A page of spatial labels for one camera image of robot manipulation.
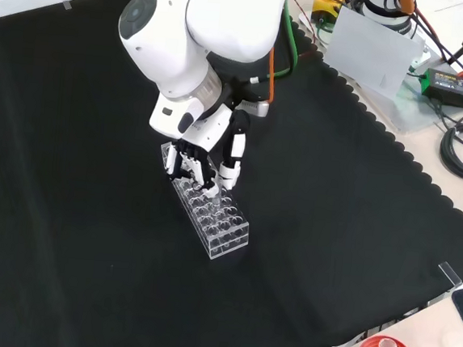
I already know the green cable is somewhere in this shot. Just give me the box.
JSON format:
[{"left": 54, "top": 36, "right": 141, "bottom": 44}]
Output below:
[{"left": 249, "top": 0, "right": 305, "bottom": 87}]

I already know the clear acrylic test tube rack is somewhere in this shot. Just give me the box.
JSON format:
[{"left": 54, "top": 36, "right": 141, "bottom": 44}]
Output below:
[{"left": 150, "top": 142, "right": 258, "bottom": 264}]

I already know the black bench cloth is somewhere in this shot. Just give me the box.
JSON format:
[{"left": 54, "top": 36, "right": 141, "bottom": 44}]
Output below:
[{"left": 0, "top": 0, "right": 463, "bottom": 347}]

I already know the yellow stop button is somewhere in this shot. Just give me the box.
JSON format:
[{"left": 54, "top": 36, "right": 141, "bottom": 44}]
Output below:
[{"left": 311, "top": 0, "right": 343, "bottom": 24}]

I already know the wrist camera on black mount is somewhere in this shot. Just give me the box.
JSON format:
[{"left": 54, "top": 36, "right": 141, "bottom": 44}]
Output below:
[{"left": 236, "top": 98, "right": 271, "bottom": 120}]

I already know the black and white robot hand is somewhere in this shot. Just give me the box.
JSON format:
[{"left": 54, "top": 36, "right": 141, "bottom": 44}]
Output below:
[{"left": 161, "top": 99, "right": 253, "bottom": 203}]

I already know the pale board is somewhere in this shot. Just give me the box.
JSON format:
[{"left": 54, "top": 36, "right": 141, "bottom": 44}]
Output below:
[{"left": 321, "top": 5, "right": 429, "bottom": 103}]

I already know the black power adapter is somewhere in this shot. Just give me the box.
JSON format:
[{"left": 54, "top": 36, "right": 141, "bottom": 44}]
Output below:
[{"left": 419, "top": 67, "right": 463, "bottom": 108}]

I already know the clear base plate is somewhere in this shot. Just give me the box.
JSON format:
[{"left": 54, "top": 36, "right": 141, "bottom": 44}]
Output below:
[{"left": 288, "top": 6, "right": 463, "bottom": 140}]

